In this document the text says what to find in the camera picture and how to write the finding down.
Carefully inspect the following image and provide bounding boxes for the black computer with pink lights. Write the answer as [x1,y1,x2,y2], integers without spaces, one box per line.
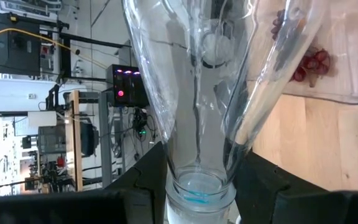
[106,63,150,108]

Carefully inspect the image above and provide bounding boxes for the clear bottle with white cap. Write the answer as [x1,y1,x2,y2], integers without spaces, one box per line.
[121,0,328,224]

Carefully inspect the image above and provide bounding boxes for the clear plastic bin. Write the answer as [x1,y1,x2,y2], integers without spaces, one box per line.
[247,0,358,105]

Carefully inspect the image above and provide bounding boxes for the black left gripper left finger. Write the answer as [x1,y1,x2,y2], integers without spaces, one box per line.
[0,141,168,224]

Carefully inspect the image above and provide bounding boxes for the red grape bunch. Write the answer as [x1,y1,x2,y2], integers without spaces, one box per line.
[270,9,332,83]

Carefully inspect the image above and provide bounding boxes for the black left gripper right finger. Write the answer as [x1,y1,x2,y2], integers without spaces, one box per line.
[234,151,358,224]

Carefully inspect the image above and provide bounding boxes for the black equipment cabinet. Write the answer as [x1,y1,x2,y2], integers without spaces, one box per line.
[0,12,42,77]

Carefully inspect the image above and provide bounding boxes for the wooden workbench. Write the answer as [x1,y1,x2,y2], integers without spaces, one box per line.
[63,89,111,192]

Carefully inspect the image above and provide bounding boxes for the yellow hanging cable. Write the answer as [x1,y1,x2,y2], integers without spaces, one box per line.
[0,27,109,70]

